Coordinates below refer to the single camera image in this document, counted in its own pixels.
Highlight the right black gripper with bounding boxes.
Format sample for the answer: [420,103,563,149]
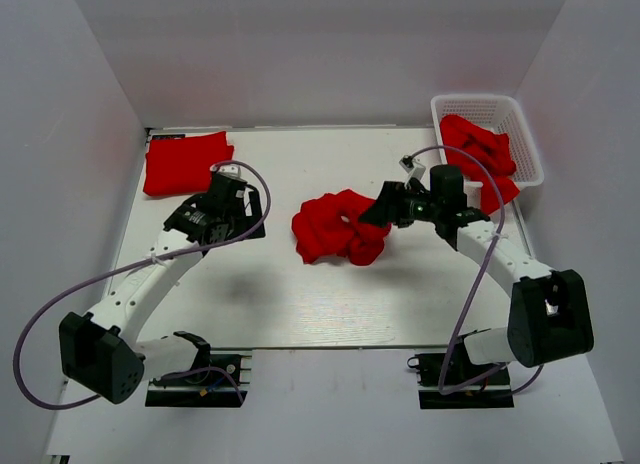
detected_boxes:
[358,181,443,228]

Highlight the red t-shirt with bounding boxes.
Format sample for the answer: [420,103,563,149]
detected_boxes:
[143,131,235,198]
[291,189,391,266]

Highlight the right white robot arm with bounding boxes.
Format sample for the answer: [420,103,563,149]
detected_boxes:
[359,165,594,383]

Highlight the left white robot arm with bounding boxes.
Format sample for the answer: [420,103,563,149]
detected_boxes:
[59,163,268,404]

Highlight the red t-shirts in basket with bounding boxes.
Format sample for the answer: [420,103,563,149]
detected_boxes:
[439,115,519,214]

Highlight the white plastic basket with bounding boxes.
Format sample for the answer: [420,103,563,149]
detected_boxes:
[430,93,544,191]

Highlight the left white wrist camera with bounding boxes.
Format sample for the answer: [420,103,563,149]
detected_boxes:
[210,164,241,179]

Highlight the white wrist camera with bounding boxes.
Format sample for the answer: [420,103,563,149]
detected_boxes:
[210,164,241,179]
[399,155,426,187]

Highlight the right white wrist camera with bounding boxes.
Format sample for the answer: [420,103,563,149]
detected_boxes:
[399,155,426,187]

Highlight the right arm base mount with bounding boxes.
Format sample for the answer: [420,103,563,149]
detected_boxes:
[406,351,514,410]

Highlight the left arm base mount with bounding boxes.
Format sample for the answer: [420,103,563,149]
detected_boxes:
[145,351,252,409]

